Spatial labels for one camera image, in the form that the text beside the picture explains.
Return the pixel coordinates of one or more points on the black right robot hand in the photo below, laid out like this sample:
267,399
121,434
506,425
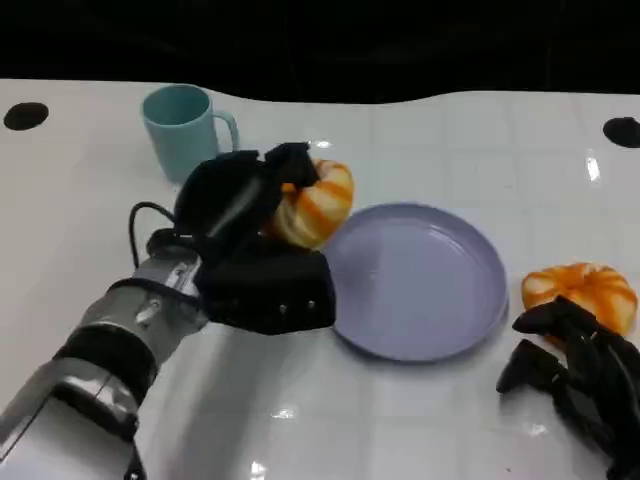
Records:
595,380

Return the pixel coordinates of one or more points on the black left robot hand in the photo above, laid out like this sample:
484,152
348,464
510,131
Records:
225,200

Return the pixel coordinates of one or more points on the orange and white bread roll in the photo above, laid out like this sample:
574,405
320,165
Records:
320,210
590,290

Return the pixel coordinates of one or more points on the pale green mug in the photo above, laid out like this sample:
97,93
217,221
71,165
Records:
175,135

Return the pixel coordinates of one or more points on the lilac plate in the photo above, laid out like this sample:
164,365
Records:
420,285

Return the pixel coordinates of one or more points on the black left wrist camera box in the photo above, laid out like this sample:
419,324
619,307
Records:
270,290

